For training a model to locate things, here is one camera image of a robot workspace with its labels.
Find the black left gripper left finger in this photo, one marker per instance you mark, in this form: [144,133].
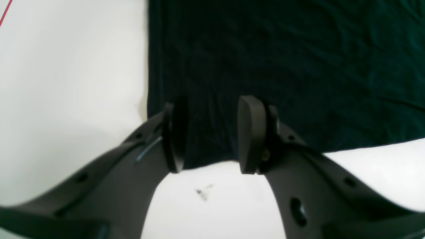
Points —
[109,198]

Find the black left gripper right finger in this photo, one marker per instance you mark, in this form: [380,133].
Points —
[316,198]

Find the black T-shirt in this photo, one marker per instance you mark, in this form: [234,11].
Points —
[343,74]

